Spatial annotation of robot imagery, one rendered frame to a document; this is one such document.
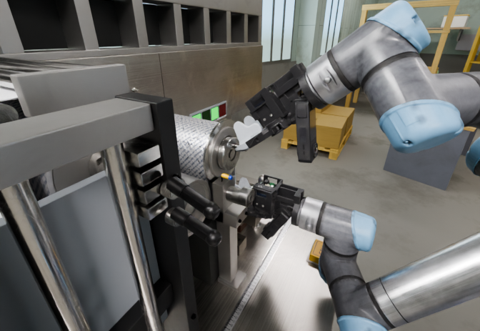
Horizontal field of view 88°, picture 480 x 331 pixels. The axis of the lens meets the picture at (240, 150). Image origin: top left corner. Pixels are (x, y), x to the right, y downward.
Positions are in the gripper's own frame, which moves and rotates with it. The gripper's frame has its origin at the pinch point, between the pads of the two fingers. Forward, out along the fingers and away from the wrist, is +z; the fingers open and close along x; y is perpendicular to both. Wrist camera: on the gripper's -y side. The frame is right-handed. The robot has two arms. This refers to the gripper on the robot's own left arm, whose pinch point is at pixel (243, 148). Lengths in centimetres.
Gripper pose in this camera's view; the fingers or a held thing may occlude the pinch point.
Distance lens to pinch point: 54.0
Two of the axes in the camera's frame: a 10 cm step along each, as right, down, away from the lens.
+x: -4.9, 3.7, -7.9
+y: -5.6, -8.3, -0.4
